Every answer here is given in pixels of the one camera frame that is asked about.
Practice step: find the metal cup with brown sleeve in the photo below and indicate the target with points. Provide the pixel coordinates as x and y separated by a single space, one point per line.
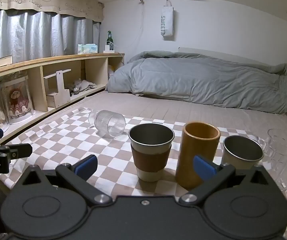
149 155

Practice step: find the tissue pack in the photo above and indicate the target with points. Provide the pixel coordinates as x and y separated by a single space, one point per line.
87 48

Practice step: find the clear plastic cup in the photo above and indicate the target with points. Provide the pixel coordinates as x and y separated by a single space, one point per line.
282 142

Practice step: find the white charger block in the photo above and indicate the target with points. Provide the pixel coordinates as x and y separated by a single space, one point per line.
107 48

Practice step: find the green glass bottle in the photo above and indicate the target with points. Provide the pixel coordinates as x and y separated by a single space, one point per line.
109 41

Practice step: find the grey curtain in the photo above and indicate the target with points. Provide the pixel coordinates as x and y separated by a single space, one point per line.
33 37

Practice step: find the wall hook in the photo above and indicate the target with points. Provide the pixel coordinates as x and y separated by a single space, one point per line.
141 0

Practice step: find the grey duvet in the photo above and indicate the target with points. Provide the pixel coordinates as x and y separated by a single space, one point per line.
203 80

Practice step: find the white hanging cloth bag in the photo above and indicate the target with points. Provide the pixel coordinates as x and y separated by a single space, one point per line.
167 21

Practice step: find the clear glass mug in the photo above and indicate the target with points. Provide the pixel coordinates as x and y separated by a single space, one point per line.
283 172

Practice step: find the wooden bedside shelf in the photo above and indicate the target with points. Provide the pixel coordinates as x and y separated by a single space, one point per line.
58 72

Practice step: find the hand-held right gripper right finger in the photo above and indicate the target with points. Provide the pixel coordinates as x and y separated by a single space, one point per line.
204 168

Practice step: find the brown white checkered cloth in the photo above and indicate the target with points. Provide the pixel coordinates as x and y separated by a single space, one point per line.
66 140

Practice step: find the ribbed clear glass cup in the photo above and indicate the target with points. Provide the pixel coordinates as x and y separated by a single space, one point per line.
109 123

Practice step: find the short metal cup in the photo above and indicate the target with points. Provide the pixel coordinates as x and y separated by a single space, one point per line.
242 148

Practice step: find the tall wooden cup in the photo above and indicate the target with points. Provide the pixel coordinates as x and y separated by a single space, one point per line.
196 150

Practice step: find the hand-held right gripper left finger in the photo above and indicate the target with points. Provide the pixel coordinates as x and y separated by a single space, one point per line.
86 166

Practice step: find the grey cloth bundle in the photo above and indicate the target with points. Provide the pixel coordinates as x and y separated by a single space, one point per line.
83 85

